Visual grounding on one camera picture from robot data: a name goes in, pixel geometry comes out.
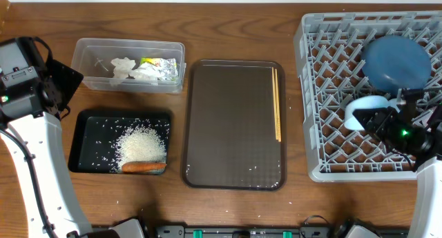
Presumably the silver foil snack wrapper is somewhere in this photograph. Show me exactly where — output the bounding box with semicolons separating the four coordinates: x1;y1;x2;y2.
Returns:
140;57;179;81

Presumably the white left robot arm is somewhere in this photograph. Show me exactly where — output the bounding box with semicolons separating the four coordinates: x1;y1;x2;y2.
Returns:
1;37;146;237

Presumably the dark blue plate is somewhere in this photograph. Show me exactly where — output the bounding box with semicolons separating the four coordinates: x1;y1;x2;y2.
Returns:
361;35;431;96

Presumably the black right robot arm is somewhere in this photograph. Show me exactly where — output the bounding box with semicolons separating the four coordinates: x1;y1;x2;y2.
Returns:
345;87;441;237

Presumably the white tissue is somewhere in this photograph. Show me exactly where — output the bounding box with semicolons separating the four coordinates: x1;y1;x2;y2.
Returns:
110;57;136;87
129;63;161;81

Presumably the pile of white rice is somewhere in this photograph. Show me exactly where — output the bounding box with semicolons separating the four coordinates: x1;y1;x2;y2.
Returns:
111;126;166;172

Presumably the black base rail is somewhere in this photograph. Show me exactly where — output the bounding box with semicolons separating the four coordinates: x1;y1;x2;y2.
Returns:
86;215;409;238

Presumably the clear plastic bin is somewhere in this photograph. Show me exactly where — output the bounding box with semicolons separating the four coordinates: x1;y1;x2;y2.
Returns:
71;38;186;93

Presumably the grey dishwasher rack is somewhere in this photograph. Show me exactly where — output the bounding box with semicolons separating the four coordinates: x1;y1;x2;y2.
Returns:
294;11;441;183

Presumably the dark brown serving tray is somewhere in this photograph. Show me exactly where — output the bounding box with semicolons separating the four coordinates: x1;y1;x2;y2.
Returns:
181;59;287;192

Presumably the wooden chopstick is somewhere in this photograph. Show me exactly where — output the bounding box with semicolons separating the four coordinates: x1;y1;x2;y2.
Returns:
271;67;280;142
274;68;282;142

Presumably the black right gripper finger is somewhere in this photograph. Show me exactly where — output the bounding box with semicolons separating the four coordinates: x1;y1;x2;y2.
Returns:
397;87;441;109
352;107;397;131

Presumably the black waste tray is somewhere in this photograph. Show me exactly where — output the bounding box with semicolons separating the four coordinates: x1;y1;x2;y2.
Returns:
68;109;172;174

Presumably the orange carrot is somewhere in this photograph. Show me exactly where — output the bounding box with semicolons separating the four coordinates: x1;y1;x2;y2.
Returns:
122;161;167;173

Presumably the light blue bowl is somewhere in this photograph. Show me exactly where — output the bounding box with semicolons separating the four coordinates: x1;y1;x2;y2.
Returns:
344;95;400;131

